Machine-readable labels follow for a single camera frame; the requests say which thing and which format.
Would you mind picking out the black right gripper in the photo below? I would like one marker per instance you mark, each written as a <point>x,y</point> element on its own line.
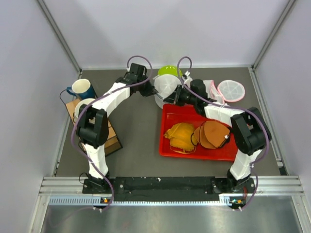
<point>176,96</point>

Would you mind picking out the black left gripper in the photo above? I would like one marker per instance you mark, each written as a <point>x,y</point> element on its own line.
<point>149,90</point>

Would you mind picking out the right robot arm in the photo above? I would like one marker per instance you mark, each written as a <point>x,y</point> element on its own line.
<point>252,136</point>

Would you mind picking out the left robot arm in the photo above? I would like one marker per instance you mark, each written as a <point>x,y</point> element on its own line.
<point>92,124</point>

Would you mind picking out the yellow lace bra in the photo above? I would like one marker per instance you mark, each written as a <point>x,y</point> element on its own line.
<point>181,137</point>

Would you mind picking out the pink-trimmed mesh laundry bag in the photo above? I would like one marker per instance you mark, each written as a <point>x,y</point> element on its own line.
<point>226,91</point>

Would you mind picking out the red plastic tray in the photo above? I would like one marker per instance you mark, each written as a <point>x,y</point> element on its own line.
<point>173,114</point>

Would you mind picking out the green plastic plate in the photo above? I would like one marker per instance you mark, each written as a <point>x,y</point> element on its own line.
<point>169,69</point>

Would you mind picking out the blue mug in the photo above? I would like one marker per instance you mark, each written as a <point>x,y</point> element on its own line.
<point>82,89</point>

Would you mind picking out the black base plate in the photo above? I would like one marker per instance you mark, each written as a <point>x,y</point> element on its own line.
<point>122,185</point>

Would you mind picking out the aluminium frame rail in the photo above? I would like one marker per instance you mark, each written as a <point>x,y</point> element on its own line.
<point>69,191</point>

